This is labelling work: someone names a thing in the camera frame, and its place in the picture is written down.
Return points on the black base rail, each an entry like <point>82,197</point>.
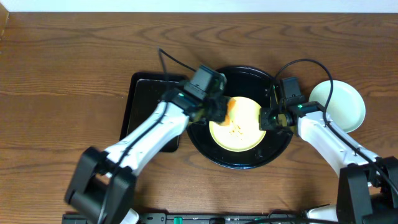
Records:
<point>163,218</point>

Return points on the light blue plate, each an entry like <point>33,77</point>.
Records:
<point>346,107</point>

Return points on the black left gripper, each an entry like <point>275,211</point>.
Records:
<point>218,109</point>

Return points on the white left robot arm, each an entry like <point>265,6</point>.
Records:
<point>102,186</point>

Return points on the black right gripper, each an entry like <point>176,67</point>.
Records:
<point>264,124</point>

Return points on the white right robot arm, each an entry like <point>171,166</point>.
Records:
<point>367,187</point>

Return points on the orange green scrub sponge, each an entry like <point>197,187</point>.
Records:
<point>230,106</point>

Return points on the yellow plate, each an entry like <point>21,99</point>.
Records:
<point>242,134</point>

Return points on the black round tray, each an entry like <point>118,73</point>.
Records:
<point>251,83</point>

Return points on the black rectangular tray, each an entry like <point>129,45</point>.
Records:
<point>144,95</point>

